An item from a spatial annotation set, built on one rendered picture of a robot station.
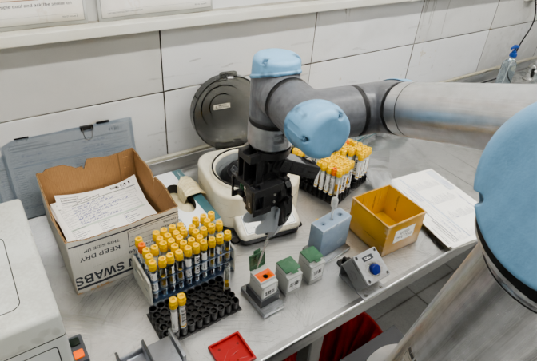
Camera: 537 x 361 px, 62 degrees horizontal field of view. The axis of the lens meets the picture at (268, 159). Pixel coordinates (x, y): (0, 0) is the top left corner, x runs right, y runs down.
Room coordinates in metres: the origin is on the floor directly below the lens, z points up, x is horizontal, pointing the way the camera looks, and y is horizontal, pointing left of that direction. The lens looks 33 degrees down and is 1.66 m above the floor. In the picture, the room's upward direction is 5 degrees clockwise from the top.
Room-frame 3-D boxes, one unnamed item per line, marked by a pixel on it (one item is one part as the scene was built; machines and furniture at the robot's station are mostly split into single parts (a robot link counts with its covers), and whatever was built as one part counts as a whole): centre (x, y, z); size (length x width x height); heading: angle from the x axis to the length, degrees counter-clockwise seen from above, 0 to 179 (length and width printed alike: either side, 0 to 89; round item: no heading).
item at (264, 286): (0.66, -0.01, 0.92); 0.05 x 0.04 x 0.06; 39
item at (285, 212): (0.63, -0.03, 1.16); 0.05 x 0.02 x 0.09; 39
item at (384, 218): (0.90, -0.31, 0.93); 0.13 x 0.13 x 0.10; 34
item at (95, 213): (0.81, 0.37, 0.95); 0.29 x 0.25 x 0.15; 37
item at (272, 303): (0.65, -0.01, 0.89); 0.09 x 0.05 x 0.04; 39
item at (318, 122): (0.56, -0.06, 1.38); 0.11 x 0.11 x 0.08; 28
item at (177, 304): (0.61, 0.13, 0.93); 0.17 x 0.09 x 0.11; 127
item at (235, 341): (0.52, 0.04, 0.88); 0.07 x 0.07 x 0.01; 37
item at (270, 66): (0.63, 0.00, 1.38); 0.09 x 0.08 x 0.11; 28
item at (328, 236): (0.82, -0.16, 0.92); 0.10 x 0.07 x 0.10; 133
